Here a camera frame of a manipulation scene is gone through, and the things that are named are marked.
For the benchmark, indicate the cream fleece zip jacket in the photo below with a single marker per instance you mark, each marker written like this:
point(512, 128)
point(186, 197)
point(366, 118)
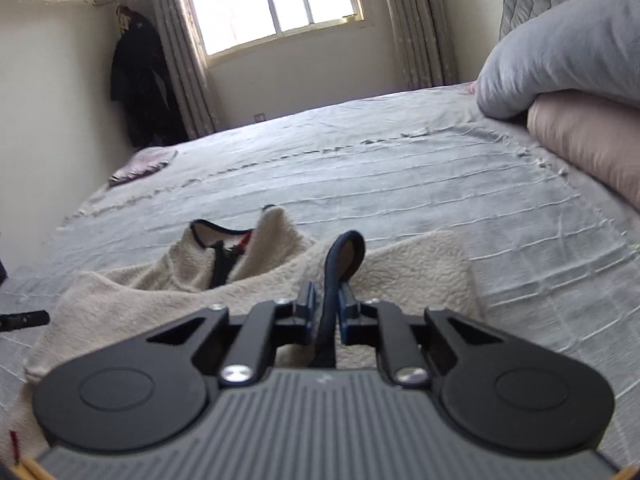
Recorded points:
point(208, 266)

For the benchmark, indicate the grey checked bedspread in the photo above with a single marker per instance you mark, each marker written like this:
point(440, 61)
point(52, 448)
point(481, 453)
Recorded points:
point(555, 254)

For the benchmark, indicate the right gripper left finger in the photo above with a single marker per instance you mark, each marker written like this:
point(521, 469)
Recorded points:
point(268, 326)

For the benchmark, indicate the pink pillow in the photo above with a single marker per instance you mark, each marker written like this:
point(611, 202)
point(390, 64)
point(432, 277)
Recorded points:
point(598, 136)

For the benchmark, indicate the blue-grey pillow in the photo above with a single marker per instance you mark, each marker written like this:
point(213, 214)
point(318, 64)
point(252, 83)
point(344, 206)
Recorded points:
point(590, 46)

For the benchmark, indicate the right grey curtain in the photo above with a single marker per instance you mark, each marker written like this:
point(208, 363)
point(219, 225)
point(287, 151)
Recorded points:
point(423, 43)

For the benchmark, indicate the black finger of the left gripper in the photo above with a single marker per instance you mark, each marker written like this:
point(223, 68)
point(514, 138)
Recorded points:
point(22, 320)

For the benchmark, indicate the dark hanging coat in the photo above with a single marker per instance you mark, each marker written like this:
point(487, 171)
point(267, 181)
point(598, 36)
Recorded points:
point(141, 84)

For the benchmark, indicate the grey curtain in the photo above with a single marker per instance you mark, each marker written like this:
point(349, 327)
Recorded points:
point(184, 54)
point(423, 43)

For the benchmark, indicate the left grey curtain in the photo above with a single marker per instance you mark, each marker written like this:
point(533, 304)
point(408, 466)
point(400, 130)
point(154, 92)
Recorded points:
point(184, 54)

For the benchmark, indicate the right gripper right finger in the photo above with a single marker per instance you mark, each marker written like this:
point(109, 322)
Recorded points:
point(393, 335)

